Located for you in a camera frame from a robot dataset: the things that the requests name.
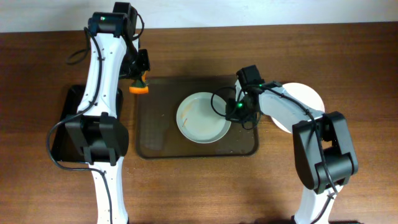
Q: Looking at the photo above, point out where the orange green scrub sponge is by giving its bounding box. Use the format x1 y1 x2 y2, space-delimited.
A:
129 72 149 95

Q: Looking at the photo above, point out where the white plate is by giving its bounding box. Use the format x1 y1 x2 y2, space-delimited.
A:
269 83 325 134
176 92 231 144

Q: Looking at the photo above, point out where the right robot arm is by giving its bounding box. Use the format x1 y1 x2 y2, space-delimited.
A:
227 81 359 223

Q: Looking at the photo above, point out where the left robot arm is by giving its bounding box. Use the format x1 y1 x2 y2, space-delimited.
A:
61 8 150 223

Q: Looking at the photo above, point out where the brown serving tray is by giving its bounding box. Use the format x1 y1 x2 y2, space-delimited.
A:
135 75 259 159

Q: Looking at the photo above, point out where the small black tray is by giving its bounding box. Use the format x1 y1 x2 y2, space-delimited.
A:
51 85 129 165

